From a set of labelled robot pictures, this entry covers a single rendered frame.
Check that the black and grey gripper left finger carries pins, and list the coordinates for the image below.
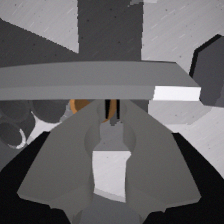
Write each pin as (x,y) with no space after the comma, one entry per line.
(54,171)

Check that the bronze bushing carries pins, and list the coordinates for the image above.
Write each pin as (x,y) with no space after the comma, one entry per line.
(77,104)

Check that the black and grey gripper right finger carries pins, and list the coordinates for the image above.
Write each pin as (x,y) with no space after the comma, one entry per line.
(166,173)

